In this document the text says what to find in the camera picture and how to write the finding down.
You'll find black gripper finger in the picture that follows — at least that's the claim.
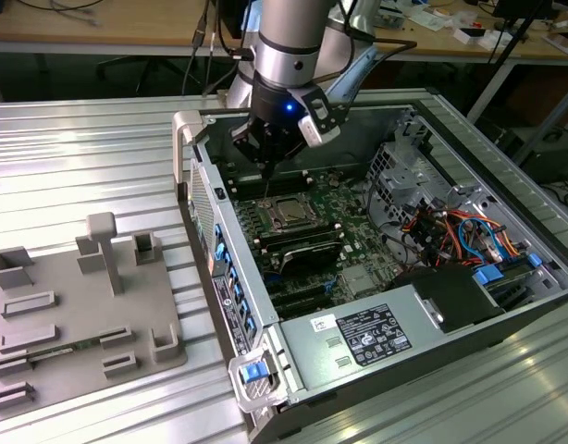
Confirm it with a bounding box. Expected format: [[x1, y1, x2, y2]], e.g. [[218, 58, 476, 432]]
[[230, 117, 270, 180], [267, 130, 309, 180]]

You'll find metal socket cover frame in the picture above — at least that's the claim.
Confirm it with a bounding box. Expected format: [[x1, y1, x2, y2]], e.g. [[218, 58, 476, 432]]
[[266, 194, 316, 230]]

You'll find black RAM slot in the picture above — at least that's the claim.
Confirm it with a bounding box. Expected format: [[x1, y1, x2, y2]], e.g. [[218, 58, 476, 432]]
[[233, 186, 313, 204], [230, 169, 310, 189], [232, 180, 312, 199], [258, 228, 344, 250], [252, 223, 341, 245], [231, 175, 311, 194]]

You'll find CPU socket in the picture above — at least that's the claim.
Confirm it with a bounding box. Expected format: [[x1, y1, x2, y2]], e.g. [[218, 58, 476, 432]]
[[264, 193, 320, 231]]

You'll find black expansion slot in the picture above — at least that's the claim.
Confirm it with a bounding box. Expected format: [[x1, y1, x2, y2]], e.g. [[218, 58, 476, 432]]
[[274, 298, 336, 321], [270, 284, 334, 309]]

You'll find black expansion card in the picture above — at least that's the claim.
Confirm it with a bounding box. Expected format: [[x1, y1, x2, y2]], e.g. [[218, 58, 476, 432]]
[[278, 240, 340, 279]]

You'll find silver perforated drive cage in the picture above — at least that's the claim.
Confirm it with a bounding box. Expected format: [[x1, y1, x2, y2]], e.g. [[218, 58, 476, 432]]
[[364, 138, 456, 232]]

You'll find black office chair base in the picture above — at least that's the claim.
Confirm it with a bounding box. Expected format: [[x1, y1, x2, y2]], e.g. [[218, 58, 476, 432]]
[[94, 50, 189, 96]]

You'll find green motherboard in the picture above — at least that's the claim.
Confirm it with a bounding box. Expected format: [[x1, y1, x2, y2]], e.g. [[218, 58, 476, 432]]
[[228, 161, 405, 323]]

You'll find silver chipset heat sink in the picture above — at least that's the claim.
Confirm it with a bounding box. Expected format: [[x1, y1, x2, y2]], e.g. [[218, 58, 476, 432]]
[[341, 267, 376, 297]]

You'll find silver power supply unit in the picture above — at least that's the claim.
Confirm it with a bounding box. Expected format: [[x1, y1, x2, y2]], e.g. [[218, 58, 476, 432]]
[[278, 265, 507, 392]]

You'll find white box black lid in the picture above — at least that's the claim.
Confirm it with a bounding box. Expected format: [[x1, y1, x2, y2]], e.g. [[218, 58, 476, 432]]
[[452, 25, 503, 51]]

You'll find grey parts rack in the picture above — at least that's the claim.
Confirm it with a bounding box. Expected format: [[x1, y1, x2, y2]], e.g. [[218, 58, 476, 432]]
[[0, 211, 189, 415]]

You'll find blue disk carrier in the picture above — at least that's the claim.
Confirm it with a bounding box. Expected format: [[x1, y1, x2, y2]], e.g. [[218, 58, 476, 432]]
[[472, 252, 544, 309]]

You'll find green RAM stick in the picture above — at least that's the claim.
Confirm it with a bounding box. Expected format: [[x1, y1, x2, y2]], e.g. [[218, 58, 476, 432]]
[[27, 338, 104, 361]]

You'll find black monitor stand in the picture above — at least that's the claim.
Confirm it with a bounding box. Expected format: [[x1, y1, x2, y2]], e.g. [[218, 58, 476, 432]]
[[491, 0, 544, 19]]

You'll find black equipment box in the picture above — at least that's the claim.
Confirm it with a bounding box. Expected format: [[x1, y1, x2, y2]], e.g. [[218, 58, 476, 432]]
[[514, 129, 568, 184]]

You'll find black and silver PC case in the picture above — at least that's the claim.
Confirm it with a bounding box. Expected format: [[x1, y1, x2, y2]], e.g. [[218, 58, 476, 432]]
[[171, 94, 568, 444]]

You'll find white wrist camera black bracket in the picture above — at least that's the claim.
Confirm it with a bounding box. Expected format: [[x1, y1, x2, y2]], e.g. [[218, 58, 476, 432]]
[[295, 85, 349, 150]]

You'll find black camera cable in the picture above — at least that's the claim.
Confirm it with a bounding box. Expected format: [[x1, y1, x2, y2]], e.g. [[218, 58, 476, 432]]
[[320, 39, 418, 93]]

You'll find red power wire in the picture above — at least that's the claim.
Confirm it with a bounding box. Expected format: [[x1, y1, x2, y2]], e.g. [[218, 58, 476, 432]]
[[401, 207, 459, 265]]

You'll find wooden desk white frame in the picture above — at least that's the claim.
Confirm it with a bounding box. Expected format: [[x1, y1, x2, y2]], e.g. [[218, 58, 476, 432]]
[[0, 0, 568, 122]]

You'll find blue data wire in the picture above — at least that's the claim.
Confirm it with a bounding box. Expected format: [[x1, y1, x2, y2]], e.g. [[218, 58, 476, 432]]
[[455, 216, 505, 267]]

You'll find orange flat wire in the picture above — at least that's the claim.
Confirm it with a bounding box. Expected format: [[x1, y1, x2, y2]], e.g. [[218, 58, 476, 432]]
[[489, 225, 528, 256]]

